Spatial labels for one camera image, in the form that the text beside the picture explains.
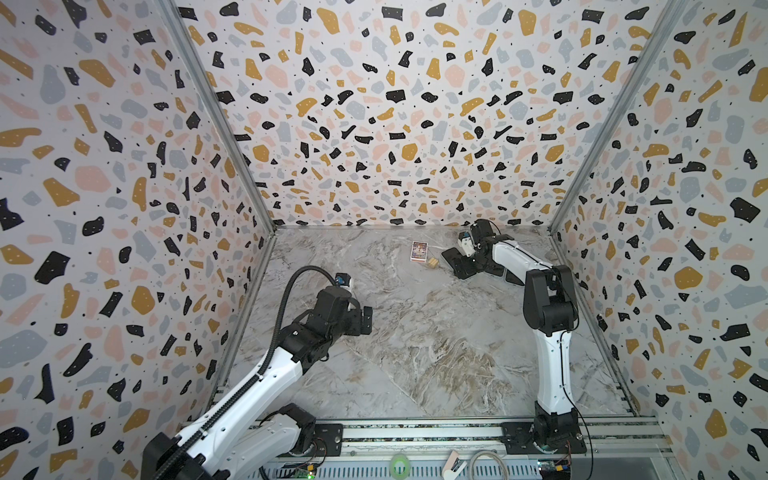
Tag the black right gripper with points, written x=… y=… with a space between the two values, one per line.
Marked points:
x=463 y=260

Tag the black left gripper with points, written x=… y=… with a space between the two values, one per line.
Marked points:
x=356 y=326

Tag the phone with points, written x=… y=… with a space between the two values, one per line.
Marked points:
x=463 y=267

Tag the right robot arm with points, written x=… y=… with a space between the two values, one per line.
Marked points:
x=551 y=312

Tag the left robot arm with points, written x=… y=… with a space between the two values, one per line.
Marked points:
x=241 y=433

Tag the playing card box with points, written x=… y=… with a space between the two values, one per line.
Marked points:
x=419 y=252

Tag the green tape roll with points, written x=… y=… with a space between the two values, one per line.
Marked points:
x=399 y=467

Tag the white small device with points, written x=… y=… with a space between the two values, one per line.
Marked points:
x=453 y=466

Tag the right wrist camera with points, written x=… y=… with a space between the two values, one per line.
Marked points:
x=466 y=245

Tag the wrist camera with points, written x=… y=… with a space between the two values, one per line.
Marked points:
x=466 y=245
x=343 y=280

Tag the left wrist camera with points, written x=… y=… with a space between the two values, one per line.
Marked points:
x=343 y=280

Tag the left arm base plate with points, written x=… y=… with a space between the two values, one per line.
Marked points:
x=324 y=440

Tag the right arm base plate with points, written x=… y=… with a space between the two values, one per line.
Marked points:
x=535 y=437

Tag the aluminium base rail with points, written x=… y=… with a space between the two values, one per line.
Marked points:
x=618 y=448

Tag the right corner aluminium post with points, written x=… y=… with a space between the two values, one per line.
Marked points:
x=663 y=28

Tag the corner aluminium post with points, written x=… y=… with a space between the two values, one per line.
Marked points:
x=169 y=12
x=663 y=28

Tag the left corner aluminium post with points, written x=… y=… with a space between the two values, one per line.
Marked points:
x=169 y=12

